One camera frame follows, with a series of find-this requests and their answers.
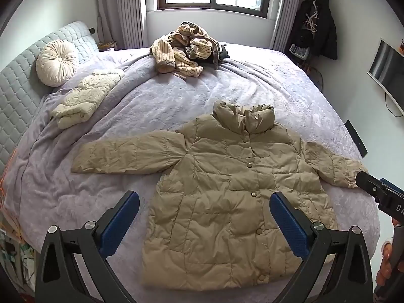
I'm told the black television cable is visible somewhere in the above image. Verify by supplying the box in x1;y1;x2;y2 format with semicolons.
383;93;404;117

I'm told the wall-mounted television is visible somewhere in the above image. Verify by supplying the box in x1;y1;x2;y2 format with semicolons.
367;38;404;117

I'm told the printed bag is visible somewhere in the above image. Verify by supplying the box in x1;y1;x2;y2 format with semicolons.
290;43;311;60

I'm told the black hanging coat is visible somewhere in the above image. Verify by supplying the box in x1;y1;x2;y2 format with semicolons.
289;0;338;60

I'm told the person's right hand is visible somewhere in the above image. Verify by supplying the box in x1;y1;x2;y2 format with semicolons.
375;240;395;295

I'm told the beige striped garment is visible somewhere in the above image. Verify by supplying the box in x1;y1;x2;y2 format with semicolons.
150;22;212;79

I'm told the grey curtain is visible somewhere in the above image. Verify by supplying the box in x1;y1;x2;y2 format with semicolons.
95;0;147;51
270;0;304;53

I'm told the grey quilted headboard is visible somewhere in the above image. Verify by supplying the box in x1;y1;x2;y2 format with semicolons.
0;21;99;171

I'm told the black garment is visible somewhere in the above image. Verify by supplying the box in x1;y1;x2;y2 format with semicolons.
202;42;231;62

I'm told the bed with lavender blanket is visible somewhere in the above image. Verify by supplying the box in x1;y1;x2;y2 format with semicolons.
2;42;381;303

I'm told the khaki puffer jacket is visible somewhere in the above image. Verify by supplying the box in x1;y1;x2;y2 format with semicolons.
71;100;368;291

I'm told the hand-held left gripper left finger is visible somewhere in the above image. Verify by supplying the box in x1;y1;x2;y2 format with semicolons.
35;190;140;303

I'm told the grey scarf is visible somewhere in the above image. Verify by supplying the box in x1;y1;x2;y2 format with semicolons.
185;36;221;70

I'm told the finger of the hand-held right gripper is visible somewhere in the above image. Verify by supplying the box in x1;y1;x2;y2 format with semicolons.
356;171;395;207
380;178;404;196

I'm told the black bar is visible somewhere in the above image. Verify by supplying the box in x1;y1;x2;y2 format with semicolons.
345;119;368;158

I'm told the white clothes hanger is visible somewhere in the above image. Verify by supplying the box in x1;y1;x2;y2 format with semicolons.
303;0;320;35

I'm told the cream quilted jacket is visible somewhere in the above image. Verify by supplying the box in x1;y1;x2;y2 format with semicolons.
51;69;126;129

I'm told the round cream pillow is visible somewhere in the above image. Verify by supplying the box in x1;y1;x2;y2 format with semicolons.
36;40;78;87

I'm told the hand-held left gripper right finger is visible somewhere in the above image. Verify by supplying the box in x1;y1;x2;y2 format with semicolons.
270;191;373;303

